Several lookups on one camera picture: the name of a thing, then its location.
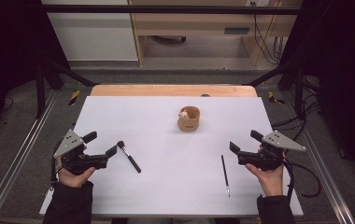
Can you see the black makeup brush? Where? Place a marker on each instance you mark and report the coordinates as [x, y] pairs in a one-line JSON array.
[[130, 158]]

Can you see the person's right hand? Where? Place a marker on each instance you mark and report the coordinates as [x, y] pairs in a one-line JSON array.
[[270, 182]]

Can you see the person's left hand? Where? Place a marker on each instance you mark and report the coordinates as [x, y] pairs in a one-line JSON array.
[[73, 179]]

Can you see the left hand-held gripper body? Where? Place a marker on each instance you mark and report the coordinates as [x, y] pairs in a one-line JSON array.
[[73, 144]]

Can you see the black yellow tape marker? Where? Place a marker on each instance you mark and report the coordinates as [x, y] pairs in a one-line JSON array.
[[272, 98], [74, 97]]

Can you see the black horizontal frame bar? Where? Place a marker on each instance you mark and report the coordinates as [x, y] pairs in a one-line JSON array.
[[166, 9]]

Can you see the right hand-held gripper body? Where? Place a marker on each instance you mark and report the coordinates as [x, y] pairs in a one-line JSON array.
[[269, 158]]

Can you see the aluminium floor rail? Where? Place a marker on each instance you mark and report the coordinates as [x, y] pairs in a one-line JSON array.
[[17, 161], [325, 174]]

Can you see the white cabinet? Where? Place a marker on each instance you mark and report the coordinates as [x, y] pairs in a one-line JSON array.
[[94, 34]]

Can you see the light wooden desk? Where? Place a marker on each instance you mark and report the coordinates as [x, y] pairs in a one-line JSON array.
[[191, 23]]

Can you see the wooden cup with small figure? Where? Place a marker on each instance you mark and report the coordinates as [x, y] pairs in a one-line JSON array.
[[188, 124]]

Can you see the thin black brush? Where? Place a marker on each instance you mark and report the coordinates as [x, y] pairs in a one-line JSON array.
[[225, 175]]

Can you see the black curtain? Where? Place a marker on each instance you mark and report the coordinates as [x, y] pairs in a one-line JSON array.
[[347, 62], [7, 46]]

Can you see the light wooden table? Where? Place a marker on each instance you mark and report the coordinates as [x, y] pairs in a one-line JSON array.
[[153, 90]]

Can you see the black metal frame stand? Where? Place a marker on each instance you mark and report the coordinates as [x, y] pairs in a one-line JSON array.
[[40, 90], [299, 90]]

